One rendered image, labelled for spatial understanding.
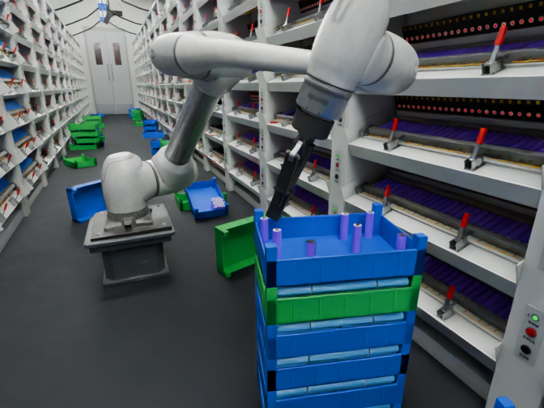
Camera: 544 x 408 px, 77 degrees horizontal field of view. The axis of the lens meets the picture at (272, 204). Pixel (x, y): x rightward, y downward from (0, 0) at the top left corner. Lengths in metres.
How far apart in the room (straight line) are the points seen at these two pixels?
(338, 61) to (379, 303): 0.44
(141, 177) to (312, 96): 0.94
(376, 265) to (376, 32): 0.39
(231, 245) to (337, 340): 0.86
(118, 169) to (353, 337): 1.03
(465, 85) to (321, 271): 0.53
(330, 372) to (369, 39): 0.62
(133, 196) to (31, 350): 0.58
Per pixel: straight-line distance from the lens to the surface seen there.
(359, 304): 0.70
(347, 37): 0.61
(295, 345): 0.72
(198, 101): 1.21
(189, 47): 0.94
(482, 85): 0.89
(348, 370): 0.80
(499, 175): 0.87
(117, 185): 1.41
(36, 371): 1.23
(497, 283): 0.92
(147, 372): 1.10
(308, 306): 0.67
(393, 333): 0.78
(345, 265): 0.64
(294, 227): 0.80
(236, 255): 1.53
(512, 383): 0.99
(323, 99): 0.62
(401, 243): 0.71
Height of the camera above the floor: 0.74
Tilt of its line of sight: 19 degrees down
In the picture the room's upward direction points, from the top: straight up
